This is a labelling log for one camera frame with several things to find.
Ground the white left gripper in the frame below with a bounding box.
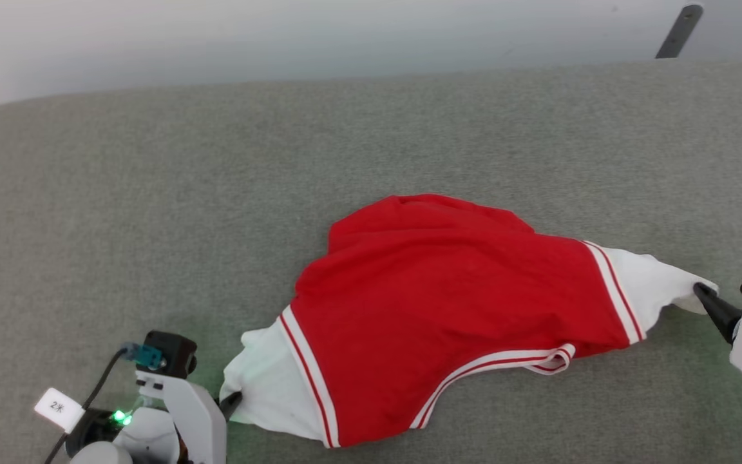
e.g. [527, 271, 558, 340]
[135, 370, 243, 464]

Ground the red and white shirt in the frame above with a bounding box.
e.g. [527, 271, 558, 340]
[220, 193, 719, 449]

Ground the white label tag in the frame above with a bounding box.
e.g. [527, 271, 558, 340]
[33, 387, 86, 434]

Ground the grey fabric sofa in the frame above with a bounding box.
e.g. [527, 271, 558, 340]
[0, 58, 742, 464]

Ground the teal cable connector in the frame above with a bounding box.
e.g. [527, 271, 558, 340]
[122, 342, 166, 370]

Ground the thin black cable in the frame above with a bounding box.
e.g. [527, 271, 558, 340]
[43, 348, 129, 464]

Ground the grey metal bracket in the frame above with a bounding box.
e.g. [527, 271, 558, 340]
[655, 3, 705, 59]

